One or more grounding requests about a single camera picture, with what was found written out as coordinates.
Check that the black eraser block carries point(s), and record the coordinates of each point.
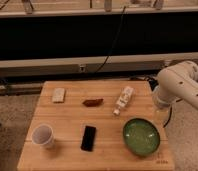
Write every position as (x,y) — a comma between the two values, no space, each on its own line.
(88,138)

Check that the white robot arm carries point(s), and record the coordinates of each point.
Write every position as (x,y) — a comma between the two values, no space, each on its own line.
(177,81)

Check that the brown chocolate-like object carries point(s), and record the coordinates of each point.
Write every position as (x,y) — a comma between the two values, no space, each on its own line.
(92,102)

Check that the white plastic bottle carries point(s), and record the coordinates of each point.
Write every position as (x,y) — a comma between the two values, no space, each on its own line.
(123,99)

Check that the white rectangular sponge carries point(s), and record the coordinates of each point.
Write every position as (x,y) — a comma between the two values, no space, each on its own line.
(58,95)

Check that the green ceramic bowl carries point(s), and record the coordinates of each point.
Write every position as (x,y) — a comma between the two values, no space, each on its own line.
(141,137)

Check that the white paper cup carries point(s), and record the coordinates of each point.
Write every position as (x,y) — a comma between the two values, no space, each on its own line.
(43,136)

